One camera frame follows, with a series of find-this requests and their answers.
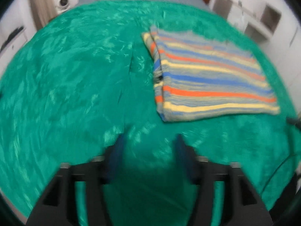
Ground striped knit t-shirt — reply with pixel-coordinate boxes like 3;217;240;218
141;25;281;123

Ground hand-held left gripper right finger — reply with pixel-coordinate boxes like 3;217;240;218
173;134;274;226

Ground white wardrobe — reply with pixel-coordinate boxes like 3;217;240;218
259;0;301;87

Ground small white fan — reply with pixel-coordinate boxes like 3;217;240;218
56;0;71;10

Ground white drawer cabinet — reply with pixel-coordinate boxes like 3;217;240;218
0;24;32;76

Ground green velvet blanket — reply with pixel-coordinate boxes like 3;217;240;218
0;0;301;226

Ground black things on cabinet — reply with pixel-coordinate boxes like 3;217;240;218
0;26;25;52

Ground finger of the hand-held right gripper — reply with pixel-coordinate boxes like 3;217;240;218
286;116;301;130

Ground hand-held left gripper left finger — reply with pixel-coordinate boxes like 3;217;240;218
26;134;128;226

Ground thin black cable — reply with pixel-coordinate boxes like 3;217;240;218
261;154;301;193

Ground beige curtain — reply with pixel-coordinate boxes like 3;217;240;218
29;0;57;29

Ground white built-in desk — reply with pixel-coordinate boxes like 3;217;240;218
209;0;283;45

